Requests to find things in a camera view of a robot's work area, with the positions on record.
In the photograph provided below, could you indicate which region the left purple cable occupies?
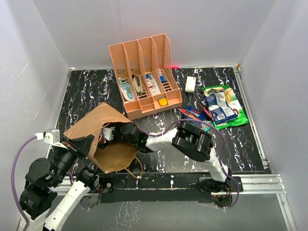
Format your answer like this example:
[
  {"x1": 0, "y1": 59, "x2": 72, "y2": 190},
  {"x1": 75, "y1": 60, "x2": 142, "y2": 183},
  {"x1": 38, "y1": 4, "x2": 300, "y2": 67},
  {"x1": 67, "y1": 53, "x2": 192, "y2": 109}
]
[{"x1": 11, "y1": 136, "x2": 39, "y2": 231}]

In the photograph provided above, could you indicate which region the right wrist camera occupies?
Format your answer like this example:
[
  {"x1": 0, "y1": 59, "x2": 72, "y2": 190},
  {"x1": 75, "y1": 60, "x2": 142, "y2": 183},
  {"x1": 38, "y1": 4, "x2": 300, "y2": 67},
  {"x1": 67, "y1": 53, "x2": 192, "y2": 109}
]
[{"x1": 103, "y1": 127, "x2": 115, "y2": 141}]

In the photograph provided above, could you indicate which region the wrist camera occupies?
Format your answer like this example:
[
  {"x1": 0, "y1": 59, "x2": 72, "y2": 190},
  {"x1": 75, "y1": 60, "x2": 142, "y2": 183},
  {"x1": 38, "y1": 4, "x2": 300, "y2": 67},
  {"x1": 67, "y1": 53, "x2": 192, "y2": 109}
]
[
  {"x1": 103, "y1": 127, "x2": 115, "y2": 141},
  {"x1": 35, "y1": 128, "x2": 66, "y2": 148}
]

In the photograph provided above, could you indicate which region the white small box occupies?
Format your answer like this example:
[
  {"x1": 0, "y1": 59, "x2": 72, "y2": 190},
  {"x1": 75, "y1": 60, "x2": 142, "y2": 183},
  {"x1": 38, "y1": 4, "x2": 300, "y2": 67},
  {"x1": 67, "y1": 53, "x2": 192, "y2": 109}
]
[{"x1": 185, "y1": 76, "x2": 196, "y2": 93}]

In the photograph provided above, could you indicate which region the white ruler set pack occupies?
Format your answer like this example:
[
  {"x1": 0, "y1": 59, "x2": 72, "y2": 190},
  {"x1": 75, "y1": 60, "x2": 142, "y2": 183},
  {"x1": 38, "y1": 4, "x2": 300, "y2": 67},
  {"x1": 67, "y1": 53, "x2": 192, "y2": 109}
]
[{"x1": 145, "y1": 73, "x2": 161, "y2": 96}]

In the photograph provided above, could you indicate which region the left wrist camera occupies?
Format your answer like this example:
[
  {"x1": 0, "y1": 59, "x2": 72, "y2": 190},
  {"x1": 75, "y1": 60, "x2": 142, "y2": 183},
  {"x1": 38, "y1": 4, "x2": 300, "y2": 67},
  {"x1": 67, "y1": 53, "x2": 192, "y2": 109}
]
[{"x1": 35, "y1": 128, "x2": 66, "y2": 148}]

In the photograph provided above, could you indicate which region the blue correction tape pack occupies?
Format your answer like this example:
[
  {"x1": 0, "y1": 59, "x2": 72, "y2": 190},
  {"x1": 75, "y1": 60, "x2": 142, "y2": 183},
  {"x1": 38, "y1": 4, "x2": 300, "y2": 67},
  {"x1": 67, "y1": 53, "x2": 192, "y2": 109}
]
[{"x1": 118, "y1": 78, "x2": 136, "y2": 102}]

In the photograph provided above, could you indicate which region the yellow sticky tape dispenser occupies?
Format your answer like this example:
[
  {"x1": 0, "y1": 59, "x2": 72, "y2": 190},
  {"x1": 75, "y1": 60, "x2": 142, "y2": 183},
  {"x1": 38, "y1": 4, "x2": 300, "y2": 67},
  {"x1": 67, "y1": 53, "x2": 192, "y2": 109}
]
[{"x1": 158, "y1": 97, "x2": 168, "y2": 107}]

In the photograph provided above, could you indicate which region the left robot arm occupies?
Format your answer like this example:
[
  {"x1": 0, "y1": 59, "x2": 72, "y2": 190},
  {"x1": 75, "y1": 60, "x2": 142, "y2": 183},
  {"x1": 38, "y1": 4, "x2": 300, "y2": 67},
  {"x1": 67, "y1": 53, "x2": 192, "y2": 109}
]
[{"x1": 16, "y1": 132, "x2": 100, "y2": 231}]

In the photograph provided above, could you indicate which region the green Chuba chips bag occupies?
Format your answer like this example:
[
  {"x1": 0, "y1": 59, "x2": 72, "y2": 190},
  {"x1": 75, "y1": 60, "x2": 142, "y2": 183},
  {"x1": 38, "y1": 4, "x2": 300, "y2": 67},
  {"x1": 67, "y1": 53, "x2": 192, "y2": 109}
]
[{"x1": 203, "y1": 85, "x2": 249, "y2": 130}]

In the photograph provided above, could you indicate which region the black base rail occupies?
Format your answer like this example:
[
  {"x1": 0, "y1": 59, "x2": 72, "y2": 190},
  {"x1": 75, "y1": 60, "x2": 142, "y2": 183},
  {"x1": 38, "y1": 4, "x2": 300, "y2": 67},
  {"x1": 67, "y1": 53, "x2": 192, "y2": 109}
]
[{"x1": 48, "y1": 172, "x2": 284, "y2": 205}]

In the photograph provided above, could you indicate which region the silver stapler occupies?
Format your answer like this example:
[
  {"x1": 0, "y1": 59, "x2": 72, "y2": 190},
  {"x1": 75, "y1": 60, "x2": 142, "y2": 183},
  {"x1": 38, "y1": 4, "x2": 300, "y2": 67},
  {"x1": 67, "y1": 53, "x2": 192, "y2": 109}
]
[{"x1": 132, "y1": 75, "x2": 143, "y2": 96}]

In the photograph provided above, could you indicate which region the red green candy pack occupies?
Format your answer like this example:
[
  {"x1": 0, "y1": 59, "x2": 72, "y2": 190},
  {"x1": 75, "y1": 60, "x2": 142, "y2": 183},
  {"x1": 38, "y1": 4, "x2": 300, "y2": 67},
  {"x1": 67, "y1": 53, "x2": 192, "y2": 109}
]
[{"x1": 199, "y1": 120, "x2": 213, "y2": 132}]

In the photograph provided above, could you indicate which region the blue snack pouch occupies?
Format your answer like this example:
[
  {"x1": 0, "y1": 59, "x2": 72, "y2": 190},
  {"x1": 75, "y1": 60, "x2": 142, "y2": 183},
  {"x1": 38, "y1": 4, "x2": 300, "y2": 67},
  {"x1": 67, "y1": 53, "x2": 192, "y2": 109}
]
[{"x1": 205, "y1": 91, "x2": 238, "y2": 124}]

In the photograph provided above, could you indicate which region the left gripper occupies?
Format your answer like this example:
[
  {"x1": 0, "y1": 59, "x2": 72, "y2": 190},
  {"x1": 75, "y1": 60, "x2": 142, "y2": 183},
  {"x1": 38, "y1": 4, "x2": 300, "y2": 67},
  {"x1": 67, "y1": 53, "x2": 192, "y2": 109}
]
[{"x1": 51, "y1": 133, "x2": 95, "y2": 185}]

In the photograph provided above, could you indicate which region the blue biscuit pack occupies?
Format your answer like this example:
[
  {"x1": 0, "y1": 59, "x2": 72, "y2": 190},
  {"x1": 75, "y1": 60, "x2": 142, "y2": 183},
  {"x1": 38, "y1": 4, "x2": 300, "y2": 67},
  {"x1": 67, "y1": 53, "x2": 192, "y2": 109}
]
[{"x1": 179, "y1": 106, "x2": 209, "y2": 123}]

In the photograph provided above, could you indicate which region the pink desk organizer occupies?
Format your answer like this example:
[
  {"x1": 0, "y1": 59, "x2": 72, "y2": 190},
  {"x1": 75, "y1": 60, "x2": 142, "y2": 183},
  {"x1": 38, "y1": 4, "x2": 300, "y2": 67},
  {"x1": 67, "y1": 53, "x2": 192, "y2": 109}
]
[{"x1": 108, "y1": 34, "x2": 182, "y2": 120}]

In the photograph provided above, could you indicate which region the red snack pack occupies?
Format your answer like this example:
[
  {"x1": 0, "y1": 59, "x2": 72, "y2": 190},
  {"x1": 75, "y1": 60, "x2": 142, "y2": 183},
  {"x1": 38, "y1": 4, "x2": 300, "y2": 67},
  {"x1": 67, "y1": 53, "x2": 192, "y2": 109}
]
[{"x1": 199, "y1": 103, "x2": 214, "y2": 120}]

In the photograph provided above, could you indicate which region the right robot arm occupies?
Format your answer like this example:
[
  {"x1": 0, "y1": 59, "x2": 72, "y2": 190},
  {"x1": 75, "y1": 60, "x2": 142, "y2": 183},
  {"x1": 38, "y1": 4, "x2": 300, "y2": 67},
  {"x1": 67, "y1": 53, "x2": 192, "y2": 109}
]
[{"x1": 112, "y1": 119, "x2": 232, "y2": 193}]

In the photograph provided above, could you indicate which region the blue eraser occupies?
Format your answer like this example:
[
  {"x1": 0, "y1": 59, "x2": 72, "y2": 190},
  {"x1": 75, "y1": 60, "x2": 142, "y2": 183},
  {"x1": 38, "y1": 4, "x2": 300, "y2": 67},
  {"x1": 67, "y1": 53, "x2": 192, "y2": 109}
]
[{"x1": 160, "y1": 75, "x2": 167, "y2": 83}]

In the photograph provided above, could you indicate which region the brown paper bag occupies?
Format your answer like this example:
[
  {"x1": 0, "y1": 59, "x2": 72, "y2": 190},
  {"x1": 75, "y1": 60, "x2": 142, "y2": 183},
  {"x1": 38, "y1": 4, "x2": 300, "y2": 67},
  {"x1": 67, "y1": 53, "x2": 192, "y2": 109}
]
[{"x1": 64, "y1": 103, "x2": 138, "y2": 173}]

